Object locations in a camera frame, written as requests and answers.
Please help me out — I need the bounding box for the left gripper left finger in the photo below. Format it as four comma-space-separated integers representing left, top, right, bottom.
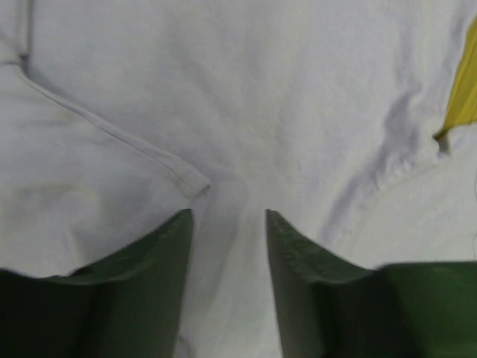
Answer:
1, 209, 194, 357

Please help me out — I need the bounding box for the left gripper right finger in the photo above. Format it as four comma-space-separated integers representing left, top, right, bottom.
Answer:
265, 210, 476, 357

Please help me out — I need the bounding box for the purple t shirt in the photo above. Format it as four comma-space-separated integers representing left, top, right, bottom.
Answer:
1, 1, 476, 357

